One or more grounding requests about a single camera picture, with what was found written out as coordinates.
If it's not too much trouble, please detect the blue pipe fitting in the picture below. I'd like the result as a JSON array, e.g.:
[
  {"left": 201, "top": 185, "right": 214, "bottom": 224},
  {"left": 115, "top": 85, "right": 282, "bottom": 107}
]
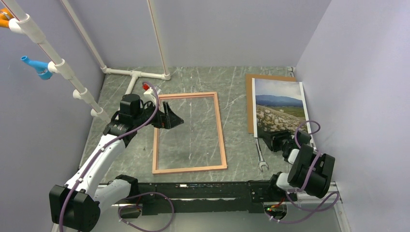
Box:
[{"left": 20, "top": 56, "right": 53, "bottom": 80}]

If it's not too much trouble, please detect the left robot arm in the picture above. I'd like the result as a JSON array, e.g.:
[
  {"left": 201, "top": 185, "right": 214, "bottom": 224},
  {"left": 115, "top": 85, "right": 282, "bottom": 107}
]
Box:
[{"left": 49, "top": 82, "right": 184, "bottom": 232}]

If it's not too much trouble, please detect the white PVC pipe stand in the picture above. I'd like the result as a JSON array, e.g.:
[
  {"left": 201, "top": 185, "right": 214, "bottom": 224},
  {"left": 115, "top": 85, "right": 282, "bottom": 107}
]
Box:
[{"left": 1, "top": 0, "right": 171, "bottom": 123}]

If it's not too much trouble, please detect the orange pipe fitting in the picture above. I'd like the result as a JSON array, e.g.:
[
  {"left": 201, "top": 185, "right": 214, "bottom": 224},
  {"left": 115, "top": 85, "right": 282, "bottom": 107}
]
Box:
[{"left": 0, "top": 8, "right": 14, "bottom": 29}]

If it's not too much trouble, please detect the silver wrench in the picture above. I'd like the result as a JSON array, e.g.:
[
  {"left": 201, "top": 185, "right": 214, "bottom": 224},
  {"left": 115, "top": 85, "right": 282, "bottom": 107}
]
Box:
[{"left": 254, "top": 137, "right": 269, "bottom": 173}]

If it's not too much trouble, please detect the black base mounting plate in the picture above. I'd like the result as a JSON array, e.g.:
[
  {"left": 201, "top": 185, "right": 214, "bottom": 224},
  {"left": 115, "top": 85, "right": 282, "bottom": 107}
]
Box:
[{"left": 118, "top": 180, "right": 287, "bottom": 216}]

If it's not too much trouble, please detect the landscape photo print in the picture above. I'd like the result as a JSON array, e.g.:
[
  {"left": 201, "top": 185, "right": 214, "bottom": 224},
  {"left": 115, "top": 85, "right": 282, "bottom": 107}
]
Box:
[{"left": 252, "top": 79, "right": 313, "bottom": 135}]

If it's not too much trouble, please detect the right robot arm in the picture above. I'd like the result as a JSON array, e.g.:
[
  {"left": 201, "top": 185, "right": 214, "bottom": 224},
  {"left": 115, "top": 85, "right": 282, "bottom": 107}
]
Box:
[{"left": 257, "top": 129, "right": 336, "bottom": 201}]

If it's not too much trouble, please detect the brown backing board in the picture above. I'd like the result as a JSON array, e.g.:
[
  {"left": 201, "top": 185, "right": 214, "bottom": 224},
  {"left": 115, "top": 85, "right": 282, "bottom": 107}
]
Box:
[{"left": 245, "top": 73, "right": 296, "bottom": 134}]

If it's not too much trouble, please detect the wooden picture frame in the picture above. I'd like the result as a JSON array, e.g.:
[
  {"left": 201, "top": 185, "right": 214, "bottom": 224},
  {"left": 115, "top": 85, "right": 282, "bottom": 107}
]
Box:
[{"left": 152, "top": 91, "right": 228, "bottom": 174}]

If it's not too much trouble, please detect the aluminium rail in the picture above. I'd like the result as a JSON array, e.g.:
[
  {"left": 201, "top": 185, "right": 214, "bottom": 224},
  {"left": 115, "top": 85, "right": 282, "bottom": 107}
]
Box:
[{"left": 51, "top": 182, "right": 351, "bottom": 232}]

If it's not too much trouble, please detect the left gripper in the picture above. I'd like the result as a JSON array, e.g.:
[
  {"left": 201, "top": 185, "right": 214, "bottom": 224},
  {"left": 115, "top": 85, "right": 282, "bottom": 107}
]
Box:
[{"left": 133, "top": 101, "right": 184, "bottom": 130}]

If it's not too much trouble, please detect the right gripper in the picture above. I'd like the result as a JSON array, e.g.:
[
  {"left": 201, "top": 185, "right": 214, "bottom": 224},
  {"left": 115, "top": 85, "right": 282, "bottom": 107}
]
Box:
[{"left": 263, "top": 130, "right": 293, "bottom": 152}]

